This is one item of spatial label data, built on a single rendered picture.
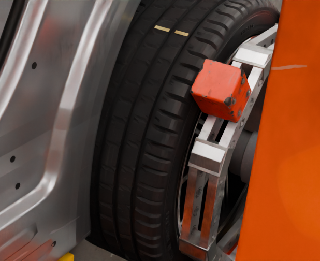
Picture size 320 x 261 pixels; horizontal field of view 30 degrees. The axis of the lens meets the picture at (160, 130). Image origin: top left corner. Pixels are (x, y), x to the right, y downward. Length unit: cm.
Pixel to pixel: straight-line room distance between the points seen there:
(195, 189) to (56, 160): 27
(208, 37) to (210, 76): 11
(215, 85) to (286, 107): 37
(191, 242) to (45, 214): 30
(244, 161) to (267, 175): 58
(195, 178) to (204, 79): 19
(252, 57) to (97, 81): 30
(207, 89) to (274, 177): 35
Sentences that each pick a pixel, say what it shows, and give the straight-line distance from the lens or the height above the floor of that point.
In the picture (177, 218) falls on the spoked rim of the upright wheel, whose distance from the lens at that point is 121.
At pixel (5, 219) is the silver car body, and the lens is 98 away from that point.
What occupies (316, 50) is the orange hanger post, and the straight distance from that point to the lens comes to 64.
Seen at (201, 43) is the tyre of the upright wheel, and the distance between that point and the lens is 111.
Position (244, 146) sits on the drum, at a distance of 129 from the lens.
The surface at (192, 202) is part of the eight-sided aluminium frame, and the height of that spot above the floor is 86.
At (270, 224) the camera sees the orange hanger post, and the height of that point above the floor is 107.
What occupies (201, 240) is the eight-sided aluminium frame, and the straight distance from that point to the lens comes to 117.
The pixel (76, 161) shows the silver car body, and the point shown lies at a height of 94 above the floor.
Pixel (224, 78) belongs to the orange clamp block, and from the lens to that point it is 102.
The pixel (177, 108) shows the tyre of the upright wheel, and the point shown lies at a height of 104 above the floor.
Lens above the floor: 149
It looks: 28 degrees down
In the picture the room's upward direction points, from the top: 5 degrees clockwise
